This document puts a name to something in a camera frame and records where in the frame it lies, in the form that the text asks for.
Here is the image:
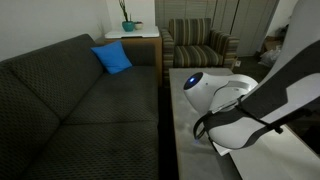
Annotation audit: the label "small white plant pot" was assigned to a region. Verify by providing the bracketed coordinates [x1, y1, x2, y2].
[133, 21, 145, 31]

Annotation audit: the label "white flat board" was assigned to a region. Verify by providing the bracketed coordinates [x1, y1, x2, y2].
[103, 25, 161, 41]

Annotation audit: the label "dark grey patterned sofa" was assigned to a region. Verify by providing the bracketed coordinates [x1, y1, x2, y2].
[0, 33, 164, 180]

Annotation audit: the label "blue pillow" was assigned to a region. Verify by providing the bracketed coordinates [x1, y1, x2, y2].
[89, 40, 134, 76]

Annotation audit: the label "cardboard box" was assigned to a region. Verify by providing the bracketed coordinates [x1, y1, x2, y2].
[262, 35, 285, 53]

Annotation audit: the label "teal pot with plant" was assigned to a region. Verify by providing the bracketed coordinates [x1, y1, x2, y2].
[117, 0, 136, 33]

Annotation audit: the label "striped armchair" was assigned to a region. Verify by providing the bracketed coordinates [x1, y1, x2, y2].
[159, 17, 241, 89]

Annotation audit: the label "closet doors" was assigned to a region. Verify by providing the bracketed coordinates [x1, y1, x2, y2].
[213, 0, 280, 58]

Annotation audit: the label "window blinds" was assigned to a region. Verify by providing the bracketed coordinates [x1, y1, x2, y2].
[154, 0, 218, 30]

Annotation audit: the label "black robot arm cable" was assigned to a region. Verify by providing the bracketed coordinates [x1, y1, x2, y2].
[192, 96, 314, 148]

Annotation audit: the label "wooden side table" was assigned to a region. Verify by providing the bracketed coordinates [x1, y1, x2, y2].
[95, 35, 164, 88]

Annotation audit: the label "white plastic bag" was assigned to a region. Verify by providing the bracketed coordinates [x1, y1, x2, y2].
[257, 45, 283, 69]

